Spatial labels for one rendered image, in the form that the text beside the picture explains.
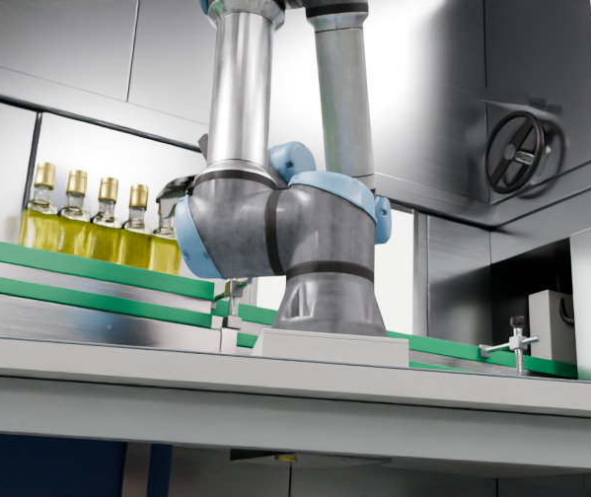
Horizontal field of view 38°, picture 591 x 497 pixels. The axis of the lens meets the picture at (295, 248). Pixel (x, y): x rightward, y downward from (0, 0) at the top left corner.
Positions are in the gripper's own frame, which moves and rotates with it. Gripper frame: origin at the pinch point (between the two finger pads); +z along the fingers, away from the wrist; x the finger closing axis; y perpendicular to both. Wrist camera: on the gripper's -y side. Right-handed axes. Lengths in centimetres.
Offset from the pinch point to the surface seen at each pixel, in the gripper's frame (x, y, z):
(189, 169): 11.1, -12.8, 9.5
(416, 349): 51, 21, -19
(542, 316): 103, 3, -19
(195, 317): -1.9, 25.0, -13.5
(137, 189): -6.8, 0.0, 0.6
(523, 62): 89, -60, -25
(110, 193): -11.6, 2.0, 1.9
